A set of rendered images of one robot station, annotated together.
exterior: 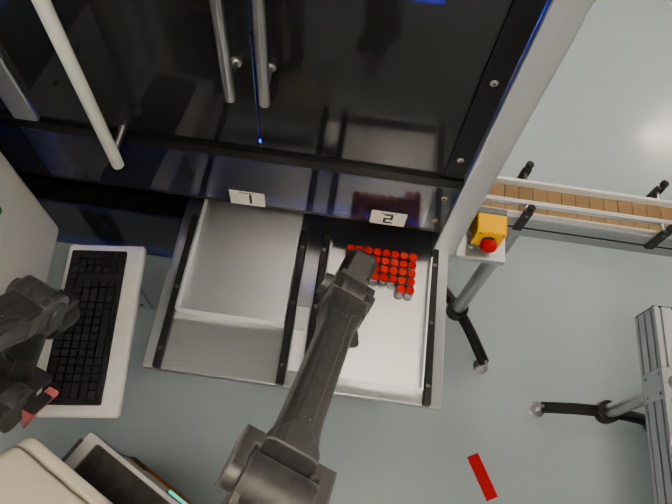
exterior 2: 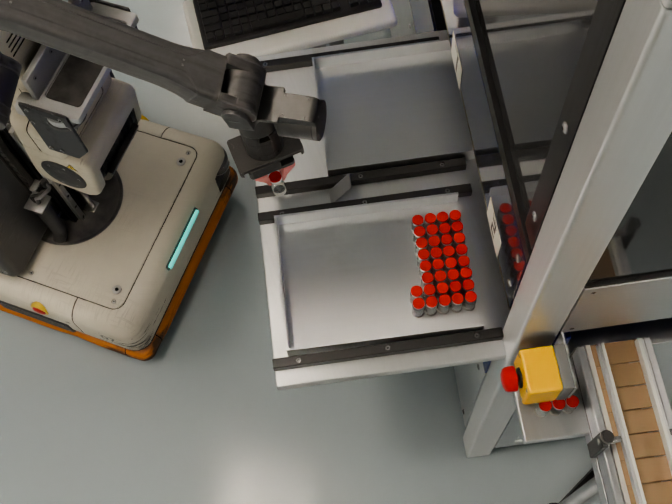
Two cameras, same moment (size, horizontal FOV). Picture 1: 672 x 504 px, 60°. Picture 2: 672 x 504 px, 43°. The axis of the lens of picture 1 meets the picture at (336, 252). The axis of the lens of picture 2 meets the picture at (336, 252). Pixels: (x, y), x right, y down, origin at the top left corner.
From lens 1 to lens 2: 0.83 m
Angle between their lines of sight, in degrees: 35
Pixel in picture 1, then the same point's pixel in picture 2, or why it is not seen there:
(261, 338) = (308, 160)
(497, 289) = not seen: outside the picture
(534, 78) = (579, 161)
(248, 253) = (412, 112)
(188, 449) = not seen: hidden behind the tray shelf
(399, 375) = (305, 325)
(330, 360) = (102, 34)
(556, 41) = (597, 124)
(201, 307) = (326, 88)
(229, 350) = not seen: hidden behind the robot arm
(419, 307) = (408, 331)
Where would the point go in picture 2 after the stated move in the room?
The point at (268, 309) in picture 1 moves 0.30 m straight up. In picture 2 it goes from (346, 155) to (337, 61)
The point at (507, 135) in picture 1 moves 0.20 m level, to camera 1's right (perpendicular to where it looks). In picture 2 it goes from (555, 226) to (597, 388)
